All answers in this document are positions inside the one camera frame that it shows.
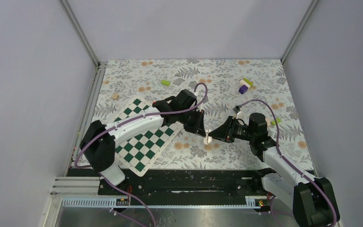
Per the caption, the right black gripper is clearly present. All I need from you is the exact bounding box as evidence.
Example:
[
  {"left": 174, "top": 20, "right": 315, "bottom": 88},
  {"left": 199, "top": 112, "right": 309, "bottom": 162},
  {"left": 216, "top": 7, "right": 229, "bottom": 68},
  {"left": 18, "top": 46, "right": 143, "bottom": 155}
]
[{"left": 208, "top": 115, "right": 255, "bottom": 143}]

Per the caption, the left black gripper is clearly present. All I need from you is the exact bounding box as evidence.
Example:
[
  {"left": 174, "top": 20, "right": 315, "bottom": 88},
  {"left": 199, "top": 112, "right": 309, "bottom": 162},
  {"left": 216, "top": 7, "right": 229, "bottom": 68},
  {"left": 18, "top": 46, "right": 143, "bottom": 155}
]
[{"left": 178, "top": 108, "right": 206, "bottom": 138}]

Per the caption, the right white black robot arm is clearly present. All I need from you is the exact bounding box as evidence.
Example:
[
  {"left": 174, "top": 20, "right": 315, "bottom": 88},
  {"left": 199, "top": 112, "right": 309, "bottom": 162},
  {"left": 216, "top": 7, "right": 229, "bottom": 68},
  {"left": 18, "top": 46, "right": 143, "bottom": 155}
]
[{"left": 208, "top": 113, "right": 340, "bottom": 227}]

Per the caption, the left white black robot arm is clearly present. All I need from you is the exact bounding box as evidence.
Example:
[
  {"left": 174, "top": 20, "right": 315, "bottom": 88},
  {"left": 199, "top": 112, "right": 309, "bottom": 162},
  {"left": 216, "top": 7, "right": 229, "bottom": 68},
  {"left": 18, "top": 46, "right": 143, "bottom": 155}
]
[{"left": 77, "top": 89, "right": 206, "bottom": 194}]

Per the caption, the lime green block left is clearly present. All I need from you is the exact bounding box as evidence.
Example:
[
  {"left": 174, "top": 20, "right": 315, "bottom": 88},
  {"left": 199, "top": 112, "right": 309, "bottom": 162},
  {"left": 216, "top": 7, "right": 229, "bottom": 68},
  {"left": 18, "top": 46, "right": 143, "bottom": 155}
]
[{"left": 161, "top": 80, "right": 171, "bottom": 86}]

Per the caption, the lime green block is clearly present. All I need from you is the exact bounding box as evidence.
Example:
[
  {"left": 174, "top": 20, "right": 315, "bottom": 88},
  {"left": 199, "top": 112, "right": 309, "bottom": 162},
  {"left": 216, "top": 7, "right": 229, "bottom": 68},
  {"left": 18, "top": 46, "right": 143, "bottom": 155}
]
[
  {"left": 242, "top": 78, "right": 253, "bottom": 87},
  {"left": 271, "top": 117, "right": 282, "bottom": 126},
  {"left": 161, "top": 80, "right": 171, "bottom": 86}
]

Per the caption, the floral patterned table mat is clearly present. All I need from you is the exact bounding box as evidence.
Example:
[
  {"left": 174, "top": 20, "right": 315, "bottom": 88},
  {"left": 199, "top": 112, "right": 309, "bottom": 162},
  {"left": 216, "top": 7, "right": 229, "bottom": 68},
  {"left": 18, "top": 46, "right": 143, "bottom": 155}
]
[{"left": 92, "top": 59, "right": 313, "bottom": 170}]

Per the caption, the beige round block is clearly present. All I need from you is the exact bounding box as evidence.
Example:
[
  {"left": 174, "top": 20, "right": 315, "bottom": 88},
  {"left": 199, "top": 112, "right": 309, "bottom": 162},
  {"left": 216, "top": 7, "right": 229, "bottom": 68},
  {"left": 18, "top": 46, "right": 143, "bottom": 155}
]
[{"left": 265, "top": 118, "right": 271, "bottom": 127}]

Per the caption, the purple block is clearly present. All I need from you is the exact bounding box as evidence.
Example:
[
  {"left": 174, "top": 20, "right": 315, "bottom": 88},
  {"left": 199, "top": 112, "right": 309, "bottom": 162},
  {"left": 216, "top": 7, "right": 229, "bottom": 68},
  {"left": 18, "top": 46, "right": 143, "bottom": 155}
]
[{"left": 238, "top": 85, "right": 249, "bottom": 95}]

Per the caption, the green white chessboard mat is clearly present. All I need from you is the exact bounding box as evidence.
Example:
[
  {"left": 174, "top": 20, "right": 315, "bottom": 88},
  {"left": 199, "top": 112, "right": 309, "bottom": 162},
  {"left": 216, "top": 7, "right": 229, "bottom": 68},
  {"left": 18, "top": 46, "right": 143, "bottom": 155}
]
[{"left": 113, "top": 96, "right": 182, "bottom": 177}]

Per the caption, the white cream block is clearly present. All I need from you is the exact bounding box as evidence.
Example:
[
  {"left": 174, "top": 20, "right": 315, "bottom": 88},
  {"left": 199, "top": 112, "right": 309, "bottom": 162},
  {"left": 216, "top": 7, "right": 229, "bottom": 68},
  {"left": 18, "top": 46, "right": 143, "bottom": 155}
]
[{"left": 240, "top": 79, "right": 250, "bottom": 87}]

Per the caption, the lime green block right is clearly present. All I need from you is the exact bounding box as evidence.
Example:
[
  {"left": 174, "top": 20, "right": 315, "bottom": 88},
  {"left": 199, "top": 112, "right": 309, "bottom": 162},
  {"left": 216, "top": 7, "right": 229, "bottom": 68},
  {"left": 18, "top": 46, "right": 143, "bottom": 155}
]
[{"left": 271, "top": 117, "right": 282, "bottom": 126}]

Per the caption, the lime green block far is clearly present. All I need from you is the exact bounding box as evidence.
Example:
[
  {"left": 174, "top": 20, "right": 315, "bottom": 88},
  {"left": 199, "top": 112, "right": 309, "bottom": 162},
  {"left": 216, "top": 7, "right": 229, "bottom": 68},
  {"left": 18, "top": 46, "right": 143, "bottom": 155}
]
[{"left": 242, "top": 78, "right": 253, "bottom": 87}]

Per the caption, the tan wooden block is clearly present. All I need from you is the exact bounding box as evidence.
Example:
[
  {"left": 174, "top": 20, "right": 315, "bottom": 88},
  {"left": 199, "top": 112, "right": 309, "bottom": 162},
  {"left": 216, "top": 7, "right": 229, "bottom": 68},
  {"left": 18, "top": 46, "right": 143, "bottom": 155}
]
[{"left": 111, "top": 93, "right": 119, "bottom": 100}]

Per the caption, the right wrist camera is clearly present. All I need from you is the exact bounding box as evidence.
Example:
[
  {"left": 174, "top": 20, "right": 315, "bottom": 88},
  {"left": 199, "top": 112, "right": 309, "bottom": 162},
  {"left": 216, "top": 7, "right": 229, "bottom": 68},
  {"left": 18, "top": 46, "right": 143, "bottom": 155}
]
[{"left": 233, "top": 105, "right": 244, "bottom": 119}]

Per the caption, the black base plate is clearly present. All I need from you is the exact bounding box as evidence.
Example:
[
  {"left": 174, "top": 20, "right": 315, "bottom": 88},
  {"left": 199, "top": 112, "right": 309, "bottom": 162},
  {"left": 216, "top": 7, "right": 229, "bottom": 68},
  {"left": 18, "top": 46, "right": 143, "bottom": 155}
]
[{"left": 66, "top": 169, "right": 315, "bottom": 207}]

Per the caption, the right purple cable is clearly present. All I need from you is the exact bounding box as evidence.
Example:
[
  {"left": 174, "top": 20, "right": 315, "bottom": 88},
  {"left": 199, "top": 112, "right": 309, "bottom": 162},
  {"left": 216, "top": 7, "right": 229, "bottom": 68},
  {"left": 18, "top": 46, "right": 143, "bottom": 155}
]
[{"left": 236, "top": 99, "right": 339, "bottom": 227}]

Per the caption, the purple cable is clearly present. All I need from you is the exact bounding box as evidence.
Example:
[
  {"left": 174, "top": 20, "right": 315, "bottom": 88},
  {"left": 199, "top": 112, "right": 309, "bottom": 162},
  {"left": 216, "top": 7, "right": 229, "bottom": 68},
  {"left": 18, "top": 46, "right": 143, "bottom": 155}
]
[
  {"left": 74, "top": 82, "right": 209, "bottom": 227},
  {"left": 236, "top": 99, "right": 339, "bottom": 227}
]

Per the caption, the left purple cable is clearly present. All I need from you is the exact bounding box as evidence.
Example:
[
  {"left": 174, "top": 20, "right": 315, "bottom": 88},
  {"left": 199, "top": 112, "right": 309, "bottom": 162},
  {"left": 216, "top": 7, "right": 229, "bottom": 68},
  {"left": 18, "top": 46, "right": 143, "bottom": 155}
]
[{"left": 74, "top": 82, "right": 209, "bottom": 227}]

